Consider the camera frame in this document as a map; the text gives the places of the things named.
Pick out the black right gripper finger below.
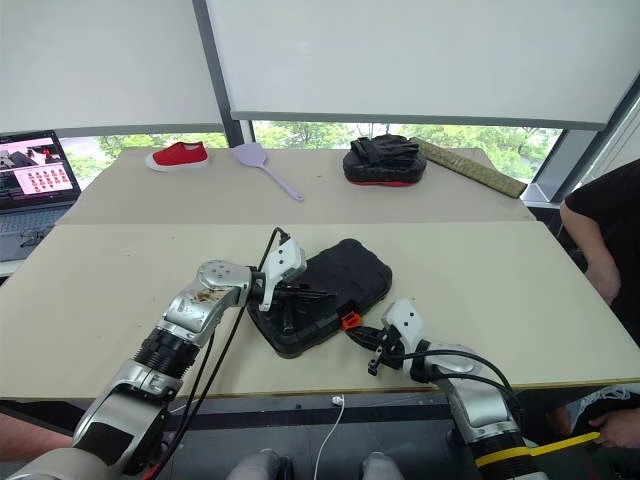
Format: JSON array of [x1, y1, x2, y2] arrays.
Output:
[[366, 346, 388, 378], [346, 326, 385, 350]]

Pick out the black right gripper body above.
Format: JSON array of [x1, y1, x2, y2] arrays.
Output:
[[375, 324, 409, 371]]

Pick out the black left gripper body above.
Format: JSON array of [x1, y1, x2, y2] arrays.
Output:
[[272, 267, 308, 314]]

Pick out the black plastic tool case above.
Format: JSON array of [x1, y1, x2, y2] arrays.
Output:
[[247, 238, 394, 359]]

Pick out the yellow strap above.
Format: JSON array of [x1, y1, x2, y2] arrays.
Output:
[[528, 432, 601, 457]]

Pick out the bare bystander hand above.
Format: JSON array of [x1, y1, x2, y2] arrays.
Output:
[[597, 410, 640, 451], [587, 259, 622, 307]]

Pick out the grey rounded shape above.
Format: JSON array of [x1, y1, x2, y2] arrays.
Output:
[[360, 451, 404, 480], [227, 448, 296, 480]]

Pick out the lilac plastic spatula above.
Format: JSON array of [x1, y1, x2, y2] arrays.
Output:
[[230, 142, 305, 203]]

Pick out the black red boxing focus mitt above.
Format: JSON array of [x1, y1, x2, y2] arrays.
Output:
[[342, 134, 429, 187]]

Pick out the red slip-on shoe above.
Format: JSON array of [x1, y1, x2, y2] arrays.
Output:
[[144, 141, 211, 174]]

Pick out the rolled green brown mat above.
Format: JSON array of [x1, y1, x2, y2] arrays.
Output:
[[414, 137, 529, 199]]

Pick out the white patterned cloth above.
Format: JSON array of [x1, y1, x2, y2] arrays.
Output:
[[569, 383, 640, 416]]

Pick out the white roller blind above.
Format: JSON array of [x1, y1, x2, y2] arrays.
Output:
[[0, 0, 226, 139], [204, 0, 640, 132]]

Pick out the thin framed eyeglasses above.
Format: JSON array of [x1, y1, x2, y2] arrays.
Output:
[[18, 227, 49, 249]]

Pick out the bystander in black shirt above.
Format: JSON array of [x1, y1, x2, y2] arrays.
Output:
[[562, 159, 640, 351]]

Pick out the grey robot body shell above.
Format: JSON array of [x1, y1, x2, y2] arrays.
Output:
[[0, 447, 121, 480]]

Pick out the open laptop computer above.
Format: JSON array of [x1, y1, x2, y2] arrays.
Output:
[[0, 130, 82, 264]]

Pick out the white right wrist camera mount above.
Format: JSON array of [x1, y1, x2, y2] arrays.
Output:
[[381, 298, 426, 374]]

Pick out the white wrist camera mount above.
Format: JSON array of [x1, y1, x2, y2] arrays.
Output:
[[381, 298, 426, 374], [258, 238, 308, 312]]

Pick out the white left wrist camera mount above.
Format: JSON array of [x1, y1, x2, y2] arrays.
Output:
[[258, 238, 308, 312]]

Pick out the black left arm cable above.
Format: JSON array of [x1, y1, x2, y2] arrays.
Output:
[[144, 227, 291, 480]]

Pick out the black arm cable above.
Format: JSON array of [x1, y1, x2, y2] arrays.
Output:
[[144, 227, 291, 480], [399, 349, 524, 426]]

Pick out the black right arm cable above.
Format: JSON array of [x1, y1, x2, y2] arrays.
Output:
[[399, 349, 524, 426]]

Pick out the white cable with plug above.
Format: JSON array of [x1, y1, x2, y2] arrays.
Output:
[[312, 393, 347, 480]]

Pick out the grey window frame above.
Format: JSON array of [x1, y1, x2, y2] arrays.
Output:
[[192, 0, 256, 149]]

